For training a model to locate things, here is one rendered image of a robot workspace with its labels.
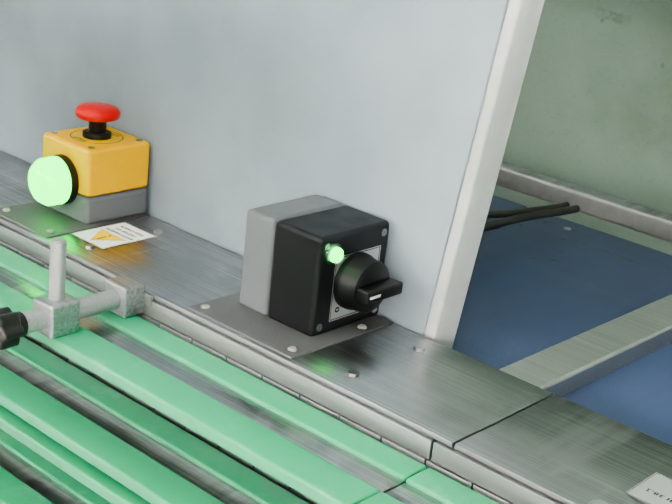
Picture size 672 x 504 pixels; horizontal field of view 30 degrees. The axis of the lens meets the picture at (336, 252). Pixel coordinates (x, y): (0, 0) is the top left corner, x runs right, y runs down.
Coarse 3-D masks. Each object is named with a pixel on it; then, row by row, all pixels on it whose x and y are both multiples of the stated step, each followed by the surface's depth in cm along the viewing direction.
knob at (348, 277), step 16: (352, 256) 94; (368, 256) 94; (352, 272) 93; (368, 272) 93; (384, 272) 94; (336, 288) 93; (352, 288) 92; (368, 288) 92; (384, 288) 93; (400, 288) 94; (352, 304) 93; (368, 304) 94
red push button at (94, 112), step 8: (80, 104) 113; (88, 104) 112; (96, 104) 113; (104, 104) 113; (80, 112) 111; (88, 112) 111; (96, 112) 111; (104, 112) 111; (112, 112) 112; (88, 120) 111; (96, 120) 111; (104, 120) 111; (112, 120) 112; (88, 128) 113; (96, 128) 113; (104, 128) 113
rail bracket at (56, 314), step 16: (64, 240) 92; (64, 256) 92; (64, 272) 93; (64, 288) 93; (112, 288) 98; (128, 288) 97; (48, 304) 92; (64, 304) 93; (80, 304) 95; (96, 304) 96; (112, 304) 97; (128, 304) 98; (0, 320) 89; (16, 320) 90; (32, 320) 92; (48, 320) 92; (64, 320) 93; (0, 336) 90; (16, 336) 90; (48, 336) 93
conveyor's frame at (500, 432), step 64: (0, 192) 118; (128, 256) 106; (192, 256) 107; (192, 320) 96; (320, 384) 87; (384, 384) 88; (448, 384) 89; (512, 384) 90; (448, 448) 81; (512, 448) 81; (576, 448) 82; (640, 448) 83
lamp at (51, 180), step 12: (60, 156) 111; (36, 168) 110; (48, 168) 110; (60, 168) 110; (72, 168) 111; (36, 180) 110; (48, 180) 109; (60, 180) 110; (72, 180) 110; (36, 192) 111; (48, 192) 110; (60, 192) 110; (72, 192) 111; (48, 204) 111; (60, 204) 112
